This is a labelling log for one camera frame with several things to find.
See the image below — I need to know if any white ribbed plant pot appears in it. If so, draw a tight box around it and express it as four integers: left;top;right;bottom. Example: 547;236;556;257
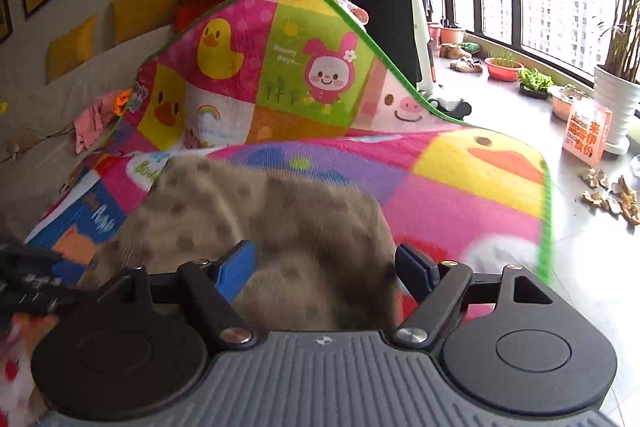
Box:
594;65;640;155

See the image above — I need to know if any red plastic basin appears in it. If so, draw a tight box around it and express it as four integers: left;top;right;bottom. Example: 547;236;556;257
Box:
485;57;524;82

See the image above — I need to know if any pink cloth on sofa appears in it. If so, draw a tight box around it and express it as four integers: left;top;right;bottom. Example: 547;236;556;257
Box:
73;89;134;154

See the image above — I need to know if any yellow cushion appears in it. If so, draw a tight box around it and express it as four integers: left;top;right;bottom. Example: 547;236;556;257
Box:
46;15;96;82
111;0;180;46

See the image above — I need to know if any yellow cushion left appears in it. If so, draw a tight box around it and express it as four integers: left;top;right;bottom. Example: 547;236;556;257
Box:
46;15;96;82

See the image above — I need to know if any beige sofa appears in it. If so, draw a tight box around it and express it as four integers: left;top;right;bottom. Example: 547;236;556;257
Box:
1;25;175;239

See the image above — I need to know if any colourful cartoon play mat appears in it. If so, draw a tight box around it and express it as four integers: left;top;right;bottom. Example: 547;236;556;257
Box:
2;0;551;275

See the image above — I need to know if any dried peel pile on floor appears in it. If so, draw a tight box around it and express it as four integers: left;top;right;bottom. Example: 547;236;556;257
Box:
580;168;639;227

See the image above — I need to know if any yellow cushion right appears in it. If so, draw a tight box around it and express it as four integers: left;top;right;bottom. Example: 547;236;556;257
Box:
111;0;180;46

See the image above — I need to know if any brown dotted corduroy garment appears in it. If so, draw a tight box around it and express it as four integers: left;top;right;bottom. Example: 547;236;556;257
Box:
79;156;398;333

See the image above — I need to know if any green plant in tray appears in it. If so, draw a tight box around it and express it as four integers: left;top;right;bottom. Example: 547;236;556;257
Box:
518;68;554;100

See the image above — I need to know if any orange printed cardboard box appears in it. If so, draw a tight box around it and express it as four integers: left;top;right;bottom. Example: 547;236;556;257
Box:
563;98;612;167

